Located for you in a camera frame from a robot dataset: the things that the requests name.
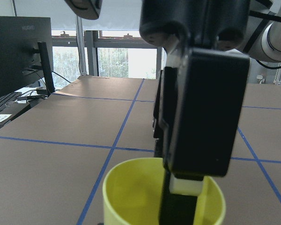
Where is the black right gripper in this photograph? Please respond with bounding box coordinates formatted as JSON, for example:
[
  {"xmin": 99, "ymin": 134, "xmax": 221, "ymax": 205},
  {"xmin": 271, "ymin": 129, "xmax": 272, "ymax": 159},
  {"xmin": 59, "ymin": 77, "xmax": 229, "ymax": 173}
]
[{"xmin": 139, "ymin": 0, "xmax": 250, "ymax": 51}]

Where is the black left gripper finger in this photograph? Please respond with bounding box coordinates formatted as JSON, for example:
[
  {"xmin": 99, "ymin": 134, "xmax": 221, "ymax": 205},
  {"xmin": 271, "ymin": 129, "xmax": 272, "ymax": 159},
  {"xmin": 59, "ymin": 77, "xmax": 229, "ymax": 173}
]
[{"xmin": 156, "ymin": 47, "xmax": 250, "ymax": 225}]

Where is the yellow plastic cup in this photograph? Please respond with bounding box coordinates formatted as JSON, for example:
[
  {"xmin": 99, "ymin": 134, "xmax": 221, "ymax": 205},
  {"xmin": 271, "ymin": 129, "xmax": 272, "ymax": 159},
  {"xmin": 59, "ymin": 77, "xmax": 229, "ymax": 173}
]
[{"xmin": 103, "ymin": 157, "xmax": 226, "ymax": 225}]

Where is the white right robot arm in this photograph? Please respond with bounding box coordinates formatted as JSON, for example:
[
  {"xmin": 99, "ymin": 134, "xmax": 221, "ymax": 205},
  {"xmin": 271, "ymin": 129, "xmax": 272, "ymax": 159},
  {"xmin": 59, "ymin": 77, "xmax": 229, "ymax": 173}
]
[{"xmin": 139, "ymin": 0, "xmax": 281, "ymax": 225}]

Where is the black monitor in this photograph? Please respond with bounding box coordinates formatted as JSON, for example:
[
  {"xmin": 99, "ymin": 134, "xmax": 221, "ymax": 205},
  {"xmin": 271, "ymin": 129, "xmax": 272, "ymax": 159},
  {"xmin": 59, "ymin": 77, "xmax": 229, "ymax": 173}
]
[{"xmin": 0, "ymin": 16, "xmax": 55, "ymax": 97}]

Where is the black keyboard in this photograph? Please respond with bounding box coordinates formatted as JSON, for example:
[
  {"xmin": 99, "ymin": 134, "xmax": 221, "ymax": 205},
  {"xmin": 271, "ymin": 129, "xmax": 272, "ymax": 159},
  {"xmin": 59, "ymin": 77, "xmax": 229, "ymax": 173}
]
[{"xmin": 0, "ymin": 92, "xmax": 22, "ymax": 112}]

